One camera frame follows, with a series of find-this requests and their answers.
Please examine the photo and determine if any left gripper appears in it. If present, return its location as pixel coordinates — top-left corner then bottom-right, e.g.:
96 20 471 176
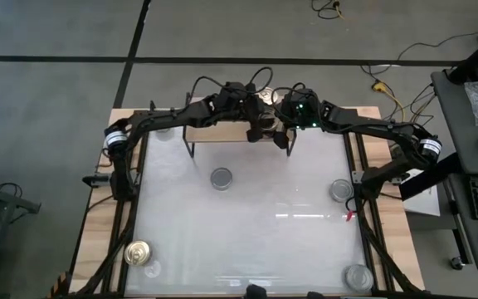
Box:
238 96 276 145

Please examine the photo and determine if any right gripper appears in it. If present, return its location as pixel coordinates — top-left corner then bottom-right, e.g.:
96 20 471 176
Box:
274 87 327 150

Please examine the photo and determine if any black diagonal beam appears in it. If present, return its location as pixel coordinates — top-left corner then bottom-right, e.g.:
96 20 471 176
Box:
398 152 461 201

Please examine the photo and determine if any white paper sheet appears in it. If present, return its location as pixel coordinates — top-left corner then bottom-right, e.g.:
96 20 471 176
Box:
400 169 441 218

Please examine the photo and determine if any grey desk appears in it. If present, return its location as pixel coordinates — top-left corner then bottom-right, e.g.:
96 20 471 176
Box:
431 69 478 276

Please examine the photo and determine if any black stand pole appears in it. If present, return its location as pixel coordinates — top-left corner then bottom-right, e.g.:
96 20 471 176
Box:
447 36 478 86

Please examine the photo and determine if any clear round plastic disc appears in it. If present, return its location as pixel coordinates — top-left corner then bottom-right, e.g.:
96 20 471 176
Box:
144 260 162 278

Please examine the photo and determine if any yellow black hazard tape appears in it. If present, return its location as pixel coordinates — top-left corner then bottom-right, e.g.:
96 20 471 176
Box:
50 272 72 298

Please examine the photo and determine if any grey metal stand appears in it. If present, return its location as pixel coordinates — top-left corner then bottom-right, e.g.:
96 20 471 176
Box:
0 165 42 299

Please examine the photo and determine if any wooden shelf black frame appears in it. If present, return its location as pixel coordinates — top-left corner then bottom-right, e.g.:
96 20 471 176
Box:
182 90 298 159

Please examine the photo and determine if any black metal table frame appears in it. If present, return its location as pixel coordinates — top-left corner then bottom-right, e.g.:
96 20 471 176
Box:
68 99 427 299

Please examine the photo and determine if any yellow power cable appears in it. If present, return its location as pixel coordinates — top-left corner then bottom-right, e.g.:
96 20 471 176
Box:
371 81 435 146

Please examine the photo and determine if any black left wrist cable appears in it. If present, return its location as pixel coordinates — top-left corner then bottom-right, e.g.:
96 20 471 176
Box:
189 66 275 100

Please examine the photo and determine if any black cable yellow plug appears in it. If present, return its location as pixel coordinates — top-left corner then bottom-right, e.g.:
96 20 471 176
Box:
310 0 346 21

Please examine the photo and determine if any black floor cable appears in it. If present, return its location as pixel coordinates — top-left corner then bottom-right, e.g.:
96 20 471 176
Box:
397 31 478 62

